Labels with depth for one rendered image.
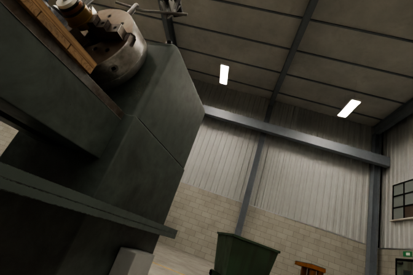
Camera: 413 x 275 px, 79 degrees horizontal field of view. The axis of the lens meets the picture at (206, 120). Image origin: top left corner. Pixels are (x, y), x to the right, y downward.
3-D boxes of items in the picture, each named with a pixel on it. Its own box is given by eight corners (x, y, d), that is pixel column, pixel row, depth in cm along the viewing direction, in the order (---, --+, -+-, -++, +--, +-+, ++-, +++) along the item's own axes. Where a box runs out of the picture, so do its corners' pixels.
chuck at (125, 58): (57, 72, 103) (104, 21, 114) (110, 94, 90) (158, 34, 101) (40, 57, 95) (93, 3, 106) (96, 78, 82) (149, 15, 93)
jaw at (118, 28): (108, 37, 97) (135, 38, 93) (102, 47, 95) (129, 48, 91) (91, 13, 88) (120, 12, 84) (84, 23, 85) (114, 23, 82)
